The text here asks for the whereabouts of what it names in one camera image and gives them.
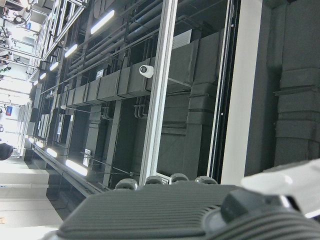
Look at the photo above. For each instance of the white security camera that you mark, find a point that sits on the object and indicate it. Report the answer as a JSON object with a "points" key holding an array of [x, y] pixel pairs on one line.
{"points": [[146, 70]]}

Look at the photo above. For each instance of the grey ventilation duct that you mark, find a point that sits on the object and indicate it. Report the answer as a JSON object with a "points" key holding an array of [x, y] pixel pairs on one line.
{"points": [[112, 85]]}

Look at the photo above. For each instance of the long ceiling lamp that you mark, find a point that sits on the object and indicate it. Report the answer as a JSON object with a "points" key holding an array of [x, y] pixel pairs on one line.
{"points": [[102, 22], [52, 152], [71, 50], [76, 167]]}

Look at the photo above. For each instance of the aluminium frame beam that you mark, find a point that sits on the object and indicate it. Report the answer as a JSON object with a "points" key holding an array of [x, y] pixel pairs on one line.
{"points": [[160, 87]]}

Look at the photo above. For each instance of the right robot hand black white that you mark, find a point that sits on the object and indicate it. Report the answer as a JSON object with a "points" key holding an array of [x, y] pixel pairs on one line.
{"points": [[162, 215]]}

